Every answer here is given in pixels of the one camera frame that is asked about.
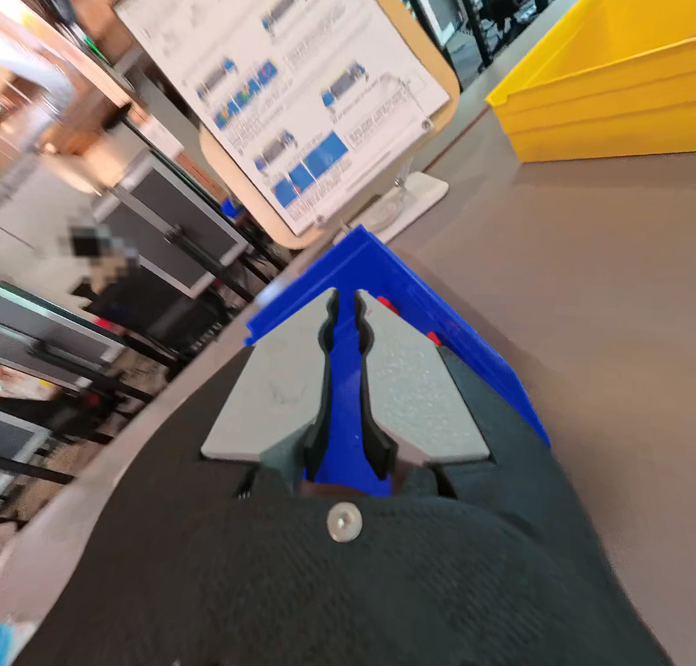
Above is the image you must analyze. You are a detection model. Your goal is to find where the black office chair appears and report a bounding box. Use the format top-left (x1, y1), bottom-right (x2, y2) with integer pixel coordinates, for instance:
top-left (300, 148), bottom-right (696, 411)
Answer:
top-left (71, 264), bottom-right (229, 362)

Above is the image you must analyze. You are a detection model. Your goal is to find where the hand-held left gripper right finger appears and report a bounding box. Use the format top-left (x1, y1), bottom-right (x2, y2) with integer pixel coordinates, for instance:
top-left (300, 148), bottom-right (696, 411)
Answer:
top-left (353, 290), bottom-right (492, 480)

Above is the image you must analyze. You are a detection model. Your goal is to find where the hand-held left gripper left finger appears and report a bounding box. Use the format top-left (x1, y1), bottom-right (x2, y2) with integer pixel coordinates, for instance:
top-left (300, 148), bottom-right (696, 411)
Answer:
top-left (200, 288), bottom-right (340, 480)

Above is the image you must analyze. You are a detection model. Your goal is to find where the black panel tripod stand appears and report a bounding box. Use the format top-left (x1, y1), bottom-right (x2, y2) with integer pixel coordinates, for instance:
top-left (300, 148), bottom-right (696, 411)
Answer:
top-left (163, 226), bottom-right (273, 303)

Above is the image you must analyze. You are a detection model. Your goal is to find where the blue object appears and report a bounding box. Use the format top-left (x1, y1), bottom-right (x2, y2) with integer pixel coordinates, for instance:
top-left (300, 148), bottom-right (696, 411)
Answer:
top-left (0, 620), bottom-right (36, 661)

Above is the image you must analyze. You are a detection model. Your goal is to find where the yellow plastic bin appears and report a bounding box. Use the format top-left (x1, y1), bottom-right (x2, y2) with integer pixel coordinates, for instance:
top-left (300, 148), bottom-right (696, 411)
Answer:
top-left (485, 0), bottom-right (696, 164)

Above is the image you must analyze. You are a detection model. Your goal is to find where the printed instruction sheet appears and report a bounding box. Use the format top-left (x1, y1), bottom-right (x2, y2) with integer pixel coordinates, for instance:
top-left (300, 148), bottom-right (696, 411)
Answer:
top-left (113, 0), bottom-right (452, 237)

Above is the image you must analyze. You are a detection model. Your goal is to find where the grey framed panel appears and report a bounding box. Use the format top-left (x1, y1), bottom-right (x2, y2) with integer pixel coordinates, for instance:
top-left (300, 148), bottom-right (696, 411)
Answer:
top-left (0, 280), bottom-right (127, 392)
top-left (0, 411), bottom-right (52, 463)
top-left (92, 150), bottom-right (250, 299)

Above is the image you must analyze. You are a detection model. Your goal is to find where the blue plastic bin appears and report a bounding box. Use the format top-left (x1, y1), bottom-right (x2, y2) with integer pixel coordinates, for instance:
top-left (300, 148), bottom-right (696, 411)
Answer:
top-left (245, 225), bottom-right (551, 497)

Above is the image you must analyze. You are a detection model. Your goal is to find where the white stand base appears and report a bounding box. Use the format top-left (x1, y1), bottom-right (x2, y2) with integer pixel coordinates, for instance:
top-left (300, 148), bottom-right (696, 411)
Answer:
top-left (332, 171), bottom-right (451, 245)

